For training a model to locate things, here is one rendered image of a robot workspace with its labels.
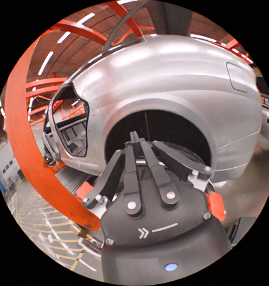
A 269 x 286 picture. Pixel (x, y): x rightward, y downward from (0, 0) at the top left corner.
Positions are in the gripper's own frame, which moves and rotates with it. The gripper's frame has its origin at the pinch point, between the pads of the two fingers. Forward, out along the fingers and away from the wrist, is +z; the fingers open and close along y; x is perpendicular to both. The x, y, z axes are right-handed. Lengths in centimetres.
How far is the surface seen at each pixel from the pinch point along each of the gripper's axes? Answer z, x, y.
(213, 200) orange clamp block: -13.8, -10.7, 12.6
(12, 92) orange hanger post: 0, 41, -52
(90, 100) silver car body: 36.1, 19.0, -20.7
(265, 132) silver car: -23, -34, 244
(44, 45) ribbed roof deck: 266, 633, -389
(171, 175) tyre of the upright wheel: -3.2, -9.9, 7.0
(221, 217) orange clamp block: -18.4, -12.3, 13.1
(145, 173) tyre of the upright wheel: -1.2, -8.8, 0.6
